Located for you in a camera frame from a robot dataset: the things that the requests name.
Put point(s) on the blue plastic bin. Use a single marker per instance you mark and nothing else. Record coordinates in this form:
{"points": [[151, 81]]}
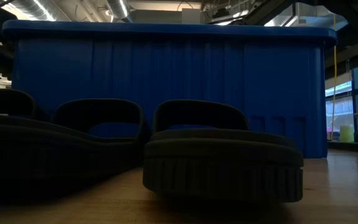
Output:
{"points": [[197, 68]]}

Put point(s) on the black rubber slide sandal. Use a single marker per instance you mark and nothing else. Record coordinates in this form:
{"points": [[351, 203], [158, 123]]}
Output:
{"points": [[104, 155], [222, 168]]}

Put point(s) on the pale green cylinder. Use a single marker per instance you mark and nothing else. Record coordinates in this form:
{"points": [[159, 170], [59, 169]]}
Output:
{"points": [[346, 133]]}

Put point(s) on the silver ventilation duct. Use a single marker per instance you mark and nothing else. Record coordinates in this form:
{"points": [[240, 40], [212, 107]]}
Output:
{"points": [[118, 9], [42, 7]]}

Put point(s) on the black aluminium rig frame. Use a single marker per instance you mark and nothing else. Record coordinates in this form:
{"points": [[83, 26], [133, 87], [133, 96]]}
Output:
{"points": [[353, 147]]}

